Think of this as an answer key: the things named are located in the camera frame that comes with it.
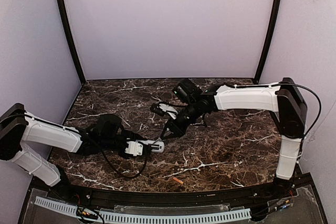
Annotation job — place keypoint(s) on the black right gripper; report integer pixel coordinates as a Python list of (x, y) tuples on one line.
[(177, 126)]

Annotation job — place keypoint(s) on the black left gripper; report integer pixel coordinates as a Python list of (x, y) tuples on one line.
[(148, 149)]

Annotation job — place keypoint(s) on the white remote control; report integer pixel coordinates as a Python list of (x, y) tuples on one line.
[(155, 146)]

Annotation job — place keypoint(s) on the orange battery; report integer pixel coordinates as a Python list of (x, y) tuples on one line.
[(178, 180)]

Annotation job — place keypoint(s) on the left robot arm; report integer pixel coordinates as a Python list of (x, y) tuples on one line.
[(19, 128)]

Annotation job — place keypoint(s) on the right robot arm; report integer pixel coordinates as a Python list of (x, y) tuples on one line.
[(283, 100)]

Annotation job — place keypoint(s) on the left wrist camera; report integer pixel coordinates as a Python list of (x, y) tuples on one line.
[(138, 147)]

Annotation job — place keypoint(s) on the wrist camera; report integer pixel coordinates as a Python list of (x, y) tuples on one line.
[(138, 147), (163, 109)]

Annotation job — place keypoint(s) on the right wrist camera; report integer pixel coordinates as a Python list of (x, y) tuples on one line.
[(163, 109)]

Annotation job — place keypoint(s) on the black front table rail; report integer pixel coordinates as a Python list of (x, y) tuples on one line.
[(244, 196)]

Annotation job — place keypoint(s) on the white slotted cable duct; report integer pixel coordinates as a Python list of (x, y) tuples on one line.
[(132, 214)]

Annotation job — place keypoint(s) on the left black frame post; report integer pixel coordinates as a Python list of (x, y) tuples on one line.
[(70, 41)]

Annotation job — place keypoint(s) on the black frame post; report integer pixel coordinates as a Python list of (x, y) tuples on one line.
[(268, 39), (70, 41)]

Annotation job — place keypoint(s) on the right black frame post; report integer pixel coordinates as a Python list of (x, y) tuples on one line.
[(268, 39)]

